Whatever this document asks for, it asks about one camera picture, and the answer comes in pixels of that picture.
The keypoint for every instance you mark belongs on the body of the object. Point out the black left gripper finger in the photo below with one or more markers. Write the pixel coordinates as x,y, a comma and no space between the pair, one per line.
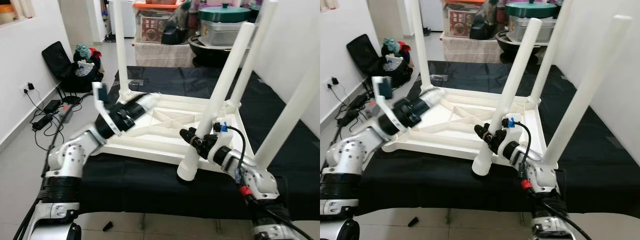
151,102
435,98

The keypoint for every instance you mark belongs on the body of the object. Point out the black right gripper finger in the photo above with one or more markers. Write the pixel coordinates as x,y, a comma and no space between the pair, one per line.
190,136
482,132

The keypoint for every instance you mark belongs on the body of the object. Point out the white plastic table top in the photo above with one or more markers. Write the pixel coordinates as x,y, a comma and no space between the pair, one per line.
450,135
150,142

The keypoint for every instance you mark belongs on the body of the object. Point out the clear plastic wrap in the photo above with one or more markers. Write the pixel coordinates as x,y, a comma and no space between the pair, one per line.
439,77
136,81

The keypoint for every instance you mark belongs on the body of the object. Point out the beige cloth covered table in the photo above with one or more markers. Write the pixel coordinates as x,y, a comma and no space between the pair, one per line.
472,50
165,55

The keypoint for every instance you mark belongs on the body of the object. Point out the white plastic bag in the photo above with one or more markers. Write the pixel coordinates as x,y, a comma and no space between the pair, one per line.
394,62
86,68

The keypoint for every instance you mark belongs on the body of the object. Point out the black power adapter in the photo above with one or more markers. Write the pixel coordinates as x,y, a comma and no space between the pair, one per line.
358,101
52,107

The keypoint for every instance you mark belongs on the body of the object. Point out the black plastic sheet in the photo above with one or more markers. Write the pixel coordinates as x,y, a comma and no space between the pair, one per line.
150,190
450,185

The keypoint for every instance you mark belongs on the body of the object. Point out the black power strip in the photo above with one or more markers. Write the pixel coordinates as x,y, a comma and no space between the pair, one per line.
348,117
42,122

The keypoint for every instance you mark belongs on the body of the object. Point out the grey electrical box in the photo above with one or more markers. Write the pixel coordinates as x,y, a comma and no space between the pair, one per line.
66,115

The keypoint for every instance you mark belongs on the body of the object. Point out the red printed cardboard box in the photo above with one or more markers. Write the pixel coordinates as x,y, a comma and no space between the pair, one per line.
153,30
461,24

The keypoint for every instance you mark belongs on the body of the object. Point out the black wok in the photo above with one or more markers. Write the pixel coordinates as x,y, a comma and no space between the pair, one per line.
200,47
505,42

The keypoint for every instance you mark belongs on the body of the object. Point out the black suitcase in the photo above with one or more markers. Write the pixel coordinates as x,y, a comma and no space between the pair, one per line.
360,52
55,60

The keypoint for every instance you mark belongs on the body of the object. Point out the orange plastic lid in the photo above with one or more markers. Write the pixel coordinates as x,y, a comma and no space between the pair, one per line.
465,2
157,5

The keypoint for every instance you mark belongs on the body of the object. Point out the clear plastic container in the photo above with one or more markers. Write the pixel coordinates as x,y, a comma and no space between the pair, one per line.
517,27
220,32

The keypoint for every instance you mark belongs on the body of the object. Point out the black cloth finger cover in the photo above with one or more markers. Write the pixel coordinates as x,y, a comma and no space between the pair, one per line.
107,226
412,221

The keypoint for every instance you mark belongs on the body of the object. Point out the green lidded pot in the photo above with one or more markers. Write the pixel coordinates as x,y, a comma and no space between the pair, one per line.
225,12
530,9

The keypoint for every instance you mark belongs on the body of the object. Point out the beige plastic tub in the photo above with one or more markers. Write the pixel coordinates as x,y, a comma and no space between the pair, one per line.
6,14

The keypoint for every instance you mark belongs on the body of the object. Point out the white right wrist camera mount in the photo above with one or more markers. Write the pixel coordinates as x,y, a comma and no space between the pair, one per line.
230,136
515,131

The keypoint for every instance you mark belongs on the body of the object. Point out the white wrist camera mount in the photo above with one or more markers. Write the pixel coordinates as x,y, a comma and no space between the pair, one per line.
100,107
381,105
230,136
515,131

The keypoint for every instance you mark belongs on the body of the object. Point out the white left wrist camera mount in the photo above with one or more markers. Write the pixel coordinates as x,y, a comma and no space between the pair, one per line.
100,107
381,105

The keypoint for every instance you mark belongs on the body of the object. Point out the black wall plug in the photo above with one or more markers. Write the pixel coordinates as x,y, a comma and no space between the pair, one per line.
30,86
335,80

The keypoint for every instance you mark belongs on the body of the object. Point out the white wall socket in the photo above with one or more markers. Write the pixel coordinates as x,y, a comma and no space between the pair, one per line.
24,90
329,83

